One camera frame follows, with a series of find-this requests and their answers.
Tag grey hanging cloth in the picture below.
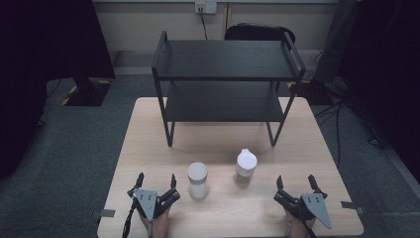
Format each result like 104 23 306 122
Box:
312 0 361 84

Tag black floor cables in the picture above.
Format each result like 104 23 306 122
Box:
312 97 388 168

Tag bottle with white flip cap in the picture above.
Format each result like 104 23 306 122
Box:
233 148 259 188

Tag white wall socket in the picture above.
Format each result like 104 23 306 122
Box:
194 1 218 15

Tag person's right hand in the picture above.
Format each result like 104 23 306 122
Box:
284 211 317 238

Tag black stand base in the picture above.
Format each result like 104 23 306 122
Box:
61 76 112 107

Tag black curtain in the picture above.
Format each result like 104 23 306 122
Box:
343 0 420 186

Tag dark tape strip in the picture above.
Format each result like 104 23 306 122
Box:
340 200 367 215
91 208 117 219

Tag person's left hand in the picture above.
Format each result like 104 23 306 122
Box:
140 208 171 238

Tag jar with round white lid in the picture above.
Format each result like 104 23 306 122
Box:
186 162 210 200

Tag black chair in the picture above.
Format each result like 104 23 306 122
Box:
224 22 296 51

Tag black gripper strap cable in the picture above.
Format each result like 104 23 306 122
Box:
122 197 139 238

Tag black two-tier shelf rack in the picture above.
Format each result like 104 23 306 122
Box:
151 30 307 148

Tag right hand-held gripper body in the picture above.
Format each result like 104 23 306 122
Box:
272 189 333 230

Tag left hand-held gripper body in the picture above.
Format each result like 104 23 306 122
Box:
127 187 181 222

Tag black socket cable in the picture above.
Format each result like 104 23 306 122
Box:
198 11 209 41

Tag dark curtain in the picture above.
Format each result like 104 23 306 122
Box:
0 0 116 180

